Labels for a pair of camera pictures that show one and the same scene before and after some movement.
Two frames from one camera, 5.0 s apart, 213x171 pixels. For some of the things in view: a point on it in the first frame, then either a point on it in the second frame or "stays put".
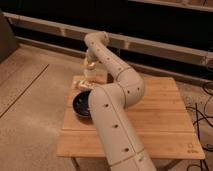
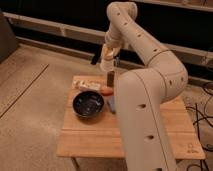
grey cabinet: [8, 42] stays put
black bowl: [80, 103] stays put
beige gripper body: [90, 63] to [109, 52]
